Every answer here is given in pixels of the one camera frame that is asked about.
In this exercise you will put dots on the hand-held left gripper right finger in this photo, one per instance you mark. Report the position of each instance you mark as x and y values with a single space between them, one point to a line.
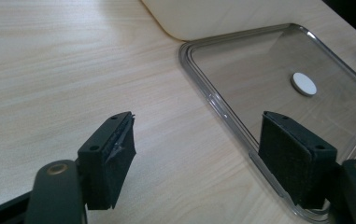
291 161

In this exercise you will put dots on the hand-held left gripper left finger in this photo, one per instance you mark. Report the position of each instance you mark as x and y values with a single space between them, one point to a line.
104 161

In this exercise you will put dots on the cream plastic container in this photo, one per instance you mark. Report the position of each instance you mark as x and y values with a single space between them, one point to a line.
216 17

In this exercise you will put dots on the clear plastic container lid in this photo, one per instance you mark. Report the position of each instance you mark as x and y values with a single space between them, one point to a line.
259 77

